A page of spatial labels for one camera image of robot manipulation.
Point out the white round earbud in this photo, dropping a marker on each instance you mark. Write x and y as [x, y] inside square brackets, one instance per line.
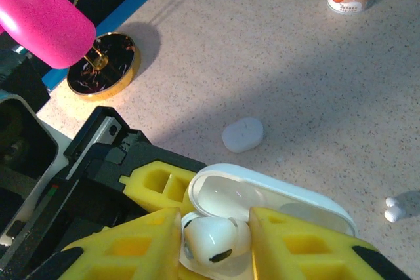
[393, 214]

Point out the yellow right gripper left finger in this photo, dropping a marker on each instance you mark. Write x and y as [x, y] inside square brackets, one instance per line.
[147, 227]

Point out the pink wine glass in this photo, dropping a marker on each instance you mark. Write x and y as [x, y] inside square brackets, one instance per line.
[42, 21]

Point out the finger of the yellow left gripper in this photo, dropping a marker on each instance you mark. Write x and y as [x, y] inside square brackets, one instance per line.
[138, 178]

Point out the white oval earbud case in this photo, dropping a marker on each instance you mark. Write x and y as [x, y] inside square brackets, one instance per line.
[243, 135]

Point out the white stemmed earbud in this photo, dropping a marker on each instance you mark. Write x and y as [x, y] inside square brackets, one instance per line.
[213, 234]

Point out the white oblong earbud case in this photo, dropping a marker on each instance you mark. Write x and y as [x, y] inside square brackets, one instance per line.
[262, 181]

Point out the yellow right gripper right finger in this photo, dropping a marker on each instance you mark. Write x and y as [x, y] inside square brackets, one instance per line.
[269, 227]

